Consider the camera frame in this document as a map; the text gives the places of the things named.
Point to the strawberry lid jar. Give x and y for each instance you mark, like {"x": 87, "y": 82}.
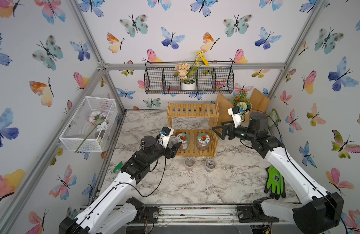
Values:
{"x": 203, "y": 141}
{"x": 184, "y": 139}

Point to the pink artificial flower stem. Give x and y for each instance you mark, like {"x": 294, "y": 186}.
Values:
{"x": 98, "y": 119}

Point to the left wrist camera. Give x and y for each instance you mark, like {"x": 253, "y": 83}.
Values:
{"x": 165, "y": 135}

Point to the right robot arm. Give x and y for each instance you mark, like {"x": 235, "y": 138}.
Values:
{"x": 306, "y": 188}

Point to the green framed small board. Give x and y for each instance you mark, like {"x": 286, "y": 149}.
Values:
{"x": 273, "y": 119}

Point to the two-tier bamboo shelf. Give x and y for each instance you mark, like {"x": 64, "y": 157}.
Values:
{"x": 191, "y": 112}

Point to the black wire wall basket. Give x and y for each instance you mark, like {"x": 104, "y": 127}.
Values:
{"x": 166, "y": 78}

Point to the green black garden glove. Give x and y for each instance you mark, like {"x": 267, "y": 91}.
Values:
{"x": 275, "y": 184}

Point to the white mesh wall box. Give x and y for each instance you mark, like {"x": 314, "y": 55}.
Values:
{"x": 79, "y": 126}

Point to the dark seed jar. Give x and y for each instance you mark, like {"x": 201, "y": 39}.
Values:
{"x": 210, "y": 165}

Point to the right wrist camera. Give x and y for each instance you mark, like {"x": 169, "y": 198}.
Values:
{"x": 237, "y": 114}

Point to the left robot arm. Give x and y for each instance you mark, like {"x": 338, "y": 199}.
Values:
{"x": 99, "y": 217}

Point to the potted red green flowers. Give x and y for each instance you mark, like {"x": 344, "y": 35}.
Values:
{"x": 241, "y": 100}

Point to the red seed jar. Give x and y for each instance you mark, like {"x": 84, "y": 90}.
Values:
{"x": 189, "y": 163}

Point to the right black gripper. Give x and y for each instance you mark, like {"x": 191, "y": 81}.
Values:
{"x": 226, "y": 128}

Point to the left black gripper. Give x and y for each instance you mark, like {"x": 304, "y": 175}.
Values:
{"x": 170, "y": 152}

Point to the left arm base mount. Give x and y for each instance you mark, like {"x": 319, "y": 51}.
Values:
{"x": 138, "y": 212}

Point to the yellow artificial flower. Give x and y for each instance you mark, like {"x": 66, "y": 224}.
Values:
{"x": 200, "y": 59}

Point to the purple seed jar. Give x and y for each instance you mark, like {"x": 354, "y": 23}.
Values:
{"x": 172, "y": 140}

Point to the aluminium front rail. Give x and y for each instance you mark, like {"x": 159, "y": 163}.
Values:
{"x": 197, "y": 215}

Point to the white pot peach flowers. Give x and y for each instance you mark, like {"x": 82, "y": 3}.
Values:
{"x": 187, "y": 75}

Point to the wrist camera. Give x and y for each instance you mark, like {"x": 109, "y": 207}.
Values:
{"x": 165, "y": 135}
{"x": 237, "y": 114}

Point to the wooden corner shelf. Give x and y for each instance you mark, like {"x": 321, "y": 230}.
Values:
{"x": 259, "y": 102}

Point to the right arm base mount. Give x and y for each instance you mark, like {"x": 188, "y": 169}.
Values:
{"x": 254, "y": 213}

